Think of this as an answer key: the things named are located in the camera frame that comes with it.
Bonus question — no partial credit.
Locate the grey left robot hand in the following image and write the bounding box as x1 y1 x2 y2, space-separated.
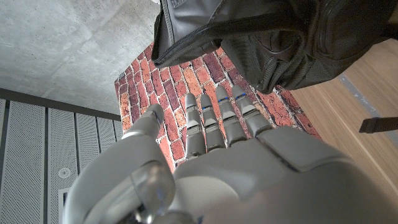
62 83 398 224

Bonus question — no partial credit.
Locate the black backpack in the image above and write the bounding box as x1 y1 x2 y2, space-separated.
151 0 398 134

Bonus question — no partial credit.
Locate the red brick print backdrop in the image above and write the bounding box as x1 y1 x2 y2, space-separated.
114 42 323 174

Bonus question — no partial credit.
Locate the ceiling air vent slot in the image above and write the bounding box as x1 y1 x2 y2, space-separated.
57 186 73 224

